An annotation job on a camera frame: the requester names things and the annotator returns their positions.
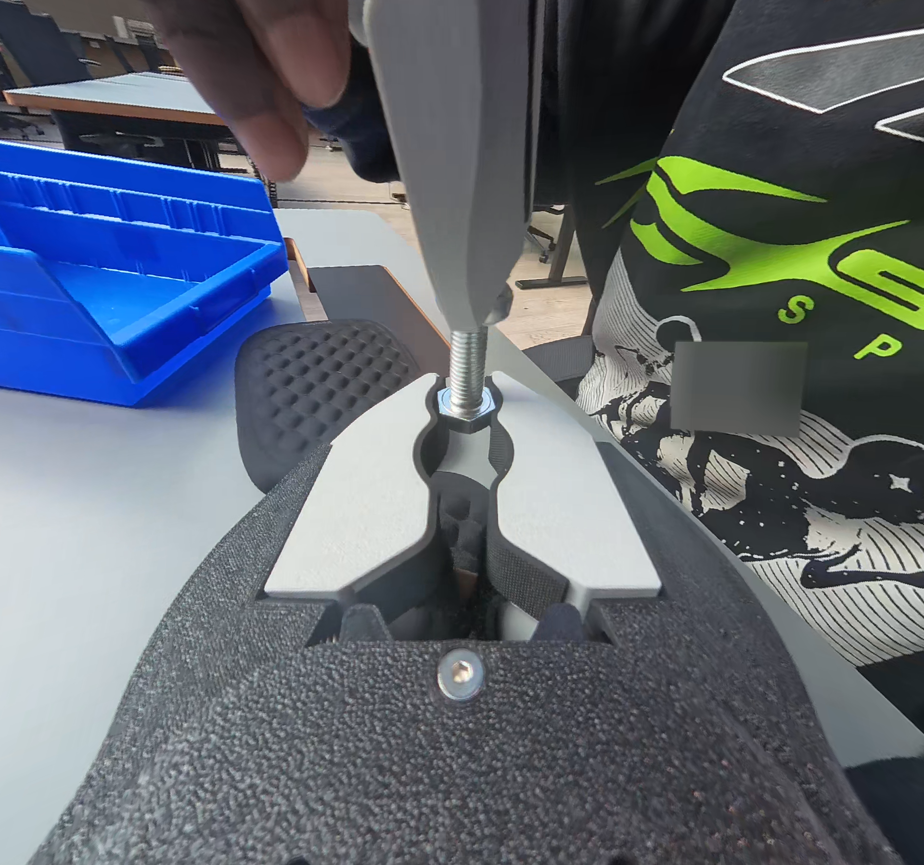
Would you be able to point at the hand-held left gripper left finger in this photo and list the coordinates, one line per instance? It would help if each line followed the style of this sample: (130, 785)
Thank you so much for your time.
(346, 511)

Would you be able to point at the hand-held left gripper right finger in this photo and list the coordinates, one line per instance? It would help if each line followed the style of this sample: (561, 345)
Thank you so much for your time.
(577, 511)

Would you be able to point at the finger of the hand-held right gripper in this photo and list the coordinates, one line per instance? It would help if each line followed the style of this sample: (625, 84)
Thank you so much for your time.
(502, 305)
(433, 121)

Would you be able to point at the steel hex bolt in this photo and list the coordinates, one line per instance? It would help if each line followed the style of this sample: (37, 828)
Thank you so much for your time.
(468, 367)

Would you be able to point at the blue plastic bin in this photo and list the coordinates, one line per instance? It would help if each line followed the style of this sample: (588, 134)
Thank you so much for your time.
(108, 345)

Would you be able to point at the person's left hand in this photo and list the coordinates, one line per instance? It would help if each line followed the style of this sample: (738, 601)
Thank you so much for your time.
(465, 580)

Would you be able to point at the person's right hand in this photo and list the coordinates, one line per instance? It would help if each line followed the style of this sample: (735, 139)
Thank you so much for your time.
(238, 27)

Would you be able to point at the black honeycomb wrist pad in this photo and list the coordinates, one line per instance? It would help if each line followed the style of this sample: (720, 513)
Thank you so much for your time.
(458, 511)
(317, 374)

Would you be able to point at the dark table hatch panel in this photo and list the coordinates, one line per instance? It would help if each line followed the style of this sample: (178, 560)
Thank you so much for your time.
(361, 294)

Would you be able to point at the grey table with wooden edge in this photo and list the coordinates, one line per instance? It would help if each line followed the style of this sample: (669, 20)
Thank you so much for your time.
(130, 92)

